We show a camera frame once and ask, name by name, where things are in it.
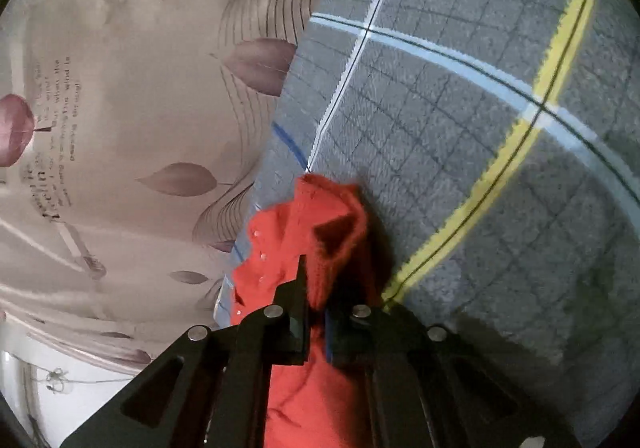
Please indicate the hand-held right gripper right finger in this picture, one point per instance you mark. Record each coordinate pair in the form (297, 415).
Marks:
(331, 340)

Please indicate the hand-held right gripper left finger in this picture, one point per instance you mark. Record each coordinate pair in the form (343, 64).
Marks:
(298, 323)

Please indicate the red knit sweater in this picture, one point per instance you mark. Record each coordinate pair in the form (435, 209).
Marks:
(300, 403)

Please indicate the grey plaid blanket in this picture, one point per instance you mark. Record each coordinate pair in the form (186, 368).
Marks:
(450, 128)

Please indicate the beige leaf print curtain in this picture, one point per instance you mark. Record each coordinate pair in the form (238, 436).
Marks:
(125, 103)

